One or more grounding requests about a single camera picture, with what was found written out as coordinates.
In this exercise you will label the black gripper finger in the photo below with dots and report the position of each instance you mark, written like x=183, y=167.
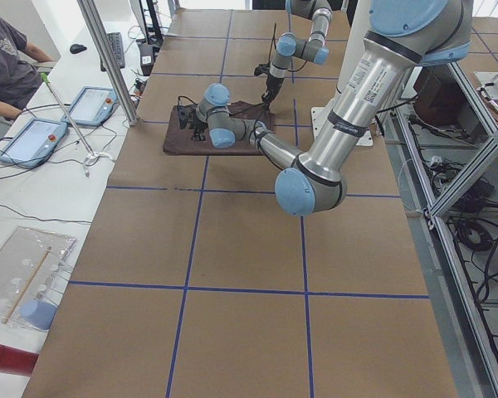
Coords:
x=198, y=135
x=268, y=97

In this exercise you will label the brown t-shirt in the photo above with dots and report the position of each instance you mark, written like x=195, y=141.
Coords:
x=228, y=138

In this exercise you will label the blue teach pendant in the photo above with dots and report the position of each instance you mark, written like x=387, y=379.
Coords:
x=34, y=144
x=93, y=106

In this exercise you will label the black keyboard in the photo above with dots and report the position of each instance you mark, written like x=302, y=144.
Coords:
x=116, y=45

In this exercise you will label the aluminium frame post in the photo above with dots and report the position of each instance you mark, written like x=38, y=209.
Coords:
x=99, y=36

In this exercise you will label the aluminium side frame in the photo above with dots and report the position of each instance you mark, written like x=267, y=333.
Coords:
x=442, y=134

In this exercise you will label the black computer mouse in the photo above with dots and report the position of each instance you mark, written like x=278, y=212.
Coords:
x=77, y=48

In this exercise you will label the far blue teach pendant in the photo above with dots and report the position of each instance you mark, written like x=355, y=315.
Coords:
x=93, y=106

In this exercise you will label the red cylinder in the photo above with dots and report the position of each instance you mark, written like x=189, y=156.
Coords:
x=16, y=361

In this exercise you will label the near blue teach pendant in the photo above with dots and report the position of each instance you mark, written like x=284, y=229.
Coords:
x=34, y=144

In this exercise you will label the person in grey shirt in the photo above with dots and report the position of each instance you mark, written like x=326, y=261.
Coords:
x=19, y=79

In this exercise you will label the white camera pedestal column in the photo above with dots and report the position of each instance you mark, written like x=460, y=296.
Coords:
x=352, y=55

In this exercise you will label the black box white label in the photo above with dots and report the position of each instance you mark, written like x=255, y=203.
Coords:
x=146, y=60

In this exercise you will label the light blue cup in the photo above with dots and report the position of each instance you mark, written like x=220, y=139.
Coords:
x=39, y=314

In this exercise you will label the silver rod green tip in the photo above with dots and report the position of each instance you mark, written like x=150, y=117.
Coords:
x=92, y=156

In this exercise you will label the clear plastic bag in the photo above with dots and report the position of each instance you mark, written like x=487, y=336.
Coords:
x=19, y=254

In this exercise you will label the wooden stick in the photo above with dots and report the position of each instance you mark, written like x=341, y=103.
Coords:
x=23, y=290

